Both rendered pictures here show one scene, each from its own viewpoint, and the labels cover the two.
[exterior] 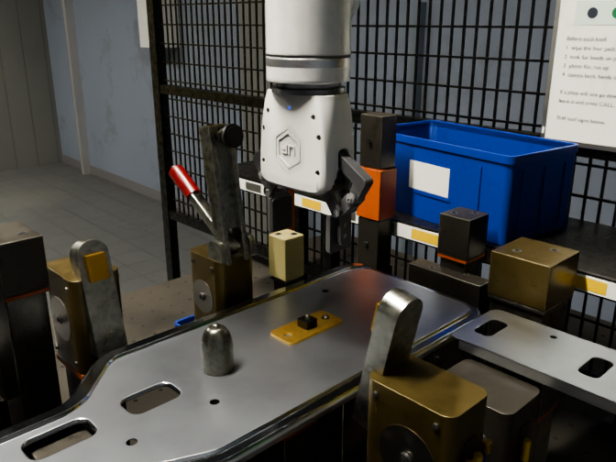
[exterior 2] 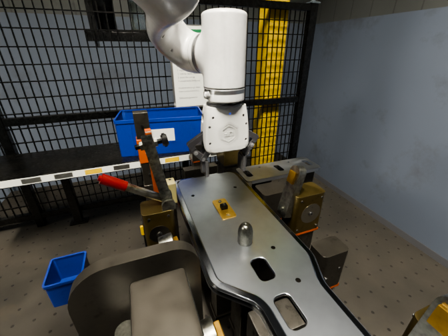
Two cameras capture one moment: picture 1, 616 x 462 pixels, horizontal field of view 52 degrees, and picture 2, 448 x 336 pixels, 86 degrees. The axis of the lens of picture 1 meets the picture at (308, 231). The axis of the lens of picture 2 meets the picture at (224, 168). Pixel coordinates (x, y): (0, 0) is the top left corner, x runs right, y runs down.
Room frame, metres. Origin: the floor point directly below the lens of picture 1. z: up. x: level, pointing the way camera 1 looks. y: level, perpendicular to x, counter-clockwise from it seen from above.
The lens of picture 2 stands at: (0.45, 0.47, 1.37)
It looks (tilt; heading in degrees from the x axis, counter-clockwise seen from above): 26 degrees down; 292
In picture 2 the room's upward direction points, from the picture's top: straight up
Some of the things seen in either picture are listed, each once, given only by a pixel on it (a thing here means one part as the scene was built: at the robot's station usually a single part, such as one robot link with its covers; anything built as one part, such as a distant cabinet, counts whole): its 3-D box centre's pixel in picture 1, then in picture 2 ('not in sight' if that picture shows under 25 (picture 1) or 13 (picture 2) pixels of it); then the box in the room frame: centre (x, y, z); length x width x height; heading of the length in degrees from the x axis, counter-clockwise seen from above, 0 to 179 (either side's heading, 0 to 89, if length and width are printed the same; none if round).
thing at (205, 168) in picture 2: (272, 199); (200, 162); (0.69, 0.04, 1.14); 0.03 x 0.03 x 0.07; 44
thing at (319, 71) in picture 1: (306, 71); (223, 94); (0.65, 0.00, 1.29); 0.09 x 0.08 x 0.03; 44
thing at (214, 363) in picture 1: (217, 353); (245, 235); (0.56, 0.09, 1.02); 0.03 x 0.03 x 0.07
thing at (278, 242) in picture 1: (287, 354); (174, 235); (0.79, 0.03, 0.88); 0.04 x 0.04 x 0.37; 44
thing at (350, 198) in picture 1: (346, 222); (246, 155); (0.60, -0.04, 1.14); 0.03 x 0.03 x 0.07; 44
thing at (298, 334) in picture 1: (307, 323); (223, 207); (0.65, 0.00, 1.01); 0.08 x 0.04 x 0.01; 134
